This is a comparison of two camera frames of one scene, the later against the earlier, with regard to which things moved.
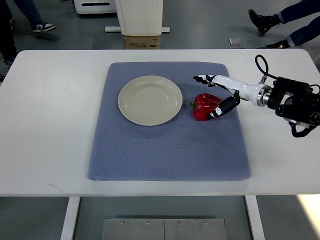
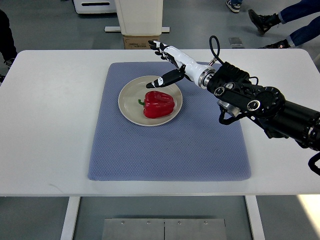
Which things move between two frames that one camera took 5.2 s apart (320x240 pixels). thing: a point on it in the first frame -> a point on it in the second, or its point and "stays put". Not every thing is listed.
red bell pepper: [203, 104] -> [157, 104]
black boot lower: [283, 44] stays put
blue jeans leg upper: [304, 7] stays put
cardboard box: [142, 42] stays put
